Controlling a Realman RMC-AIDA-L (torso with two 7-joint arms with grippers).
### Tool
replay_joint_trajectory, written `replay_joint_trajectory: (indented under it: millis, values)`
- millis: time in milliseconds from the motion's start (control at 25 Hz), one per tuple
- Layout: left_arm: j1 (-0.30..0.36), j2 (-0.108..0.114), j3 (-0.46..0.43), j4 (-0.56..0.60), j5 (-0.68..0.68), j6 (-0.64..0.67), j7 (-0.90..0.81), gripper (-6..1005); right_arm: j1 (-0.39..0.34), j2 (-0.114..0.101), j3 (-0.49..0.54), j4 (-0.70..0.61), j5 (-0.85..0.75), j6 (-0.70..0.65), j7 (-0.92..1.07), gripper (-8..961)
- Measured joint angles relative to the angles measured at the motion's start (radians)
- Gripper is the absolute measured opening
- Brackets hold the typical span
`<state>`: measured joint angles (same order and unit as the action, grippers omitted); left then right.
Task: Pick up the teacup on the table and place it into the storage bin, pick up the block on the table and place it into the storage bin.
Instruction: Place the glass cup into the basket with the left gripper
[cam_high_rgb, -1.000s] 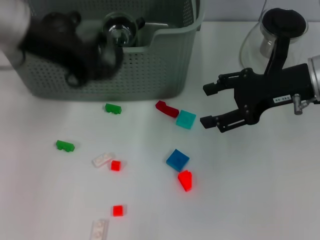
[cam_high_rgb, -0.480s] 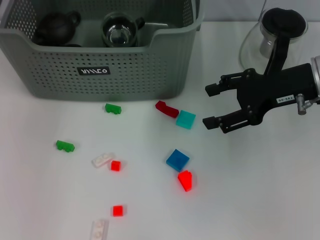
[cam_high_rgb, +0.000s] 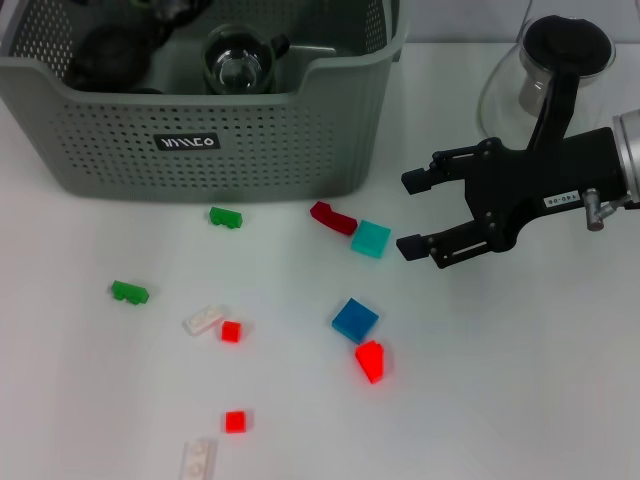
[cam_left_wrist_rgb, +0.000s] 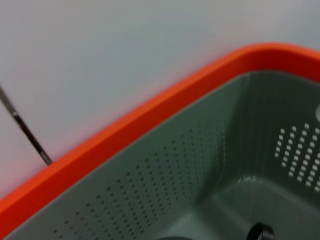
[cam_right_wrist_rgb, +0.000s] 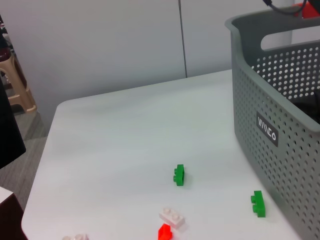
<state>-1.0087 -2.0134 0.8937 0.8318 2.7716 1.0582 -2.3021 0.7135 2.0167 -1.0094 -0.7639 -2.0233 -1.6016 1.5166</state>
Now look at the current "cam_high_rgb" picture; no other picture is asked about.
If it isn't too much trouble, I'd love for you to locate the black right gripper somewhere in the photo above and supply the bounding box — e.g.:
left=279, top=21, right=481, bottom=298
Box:
left=396, top=127, right=631, bottom=270

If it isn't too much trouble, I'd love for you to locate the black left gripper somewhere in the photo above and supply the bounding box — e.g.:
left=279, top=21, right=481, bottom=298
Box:
left=127, top=0, right=214, bottom=37

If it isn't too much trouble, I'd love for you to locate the teal toy brick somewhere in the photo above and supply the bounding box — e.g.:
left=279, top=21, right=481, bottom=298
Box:
left=350, top=219, right=393, bottom=260

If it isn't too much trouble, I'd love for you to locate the dark red curved brick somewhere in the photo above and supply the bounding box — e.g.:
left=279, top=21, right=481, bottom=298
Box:
left=309, top=200, right=359, bottom=236

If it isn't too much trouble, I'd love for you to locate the blue toy brick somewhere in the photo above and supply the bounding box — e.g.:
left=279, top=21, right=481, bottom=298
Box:
left=332, top=297, right=380, bottom=345

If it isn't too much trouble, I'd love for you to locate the bright red sloped brick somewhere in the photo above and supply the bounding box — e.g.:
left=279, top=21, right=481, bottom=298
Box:
left=354, top=339, right=387, bottom=385

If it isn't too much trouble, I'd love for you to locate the grey perforated storage bin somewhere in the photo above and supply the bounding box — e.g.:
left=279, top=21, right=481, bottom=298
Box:
left=0, top=0, right=411, bottom=204

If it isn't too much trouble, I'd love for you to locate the right gripper silver metal fitting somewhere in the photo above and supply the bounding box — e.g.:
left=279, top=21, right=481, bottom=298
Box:
left=583, top=188, right=607, bottom=232

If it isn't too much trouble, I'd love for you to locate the green toy brick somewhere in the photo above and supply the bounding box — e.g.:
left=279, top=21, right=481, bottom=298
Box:
left=208, top=205, right=245, bottom=230
left=110, top=279, right=151, bottom=306

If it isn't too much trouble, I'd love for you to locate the white two-stud brick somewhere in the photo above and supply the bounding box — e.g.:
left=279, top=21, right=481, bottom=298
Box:
left=183, top=304, right=226, bottom=337

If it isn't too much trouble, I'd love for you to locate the translucent clear two-stud brick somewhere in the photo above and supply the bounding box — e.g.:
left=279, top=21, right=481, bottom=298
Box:
left=182, top=438, right=220, bottom=480

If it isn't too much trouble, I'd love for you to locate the glass pitcher with black handle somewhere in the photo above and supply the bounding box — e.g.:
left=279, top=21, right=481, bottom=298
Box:
left=477, top=14, right=617, bottom=151

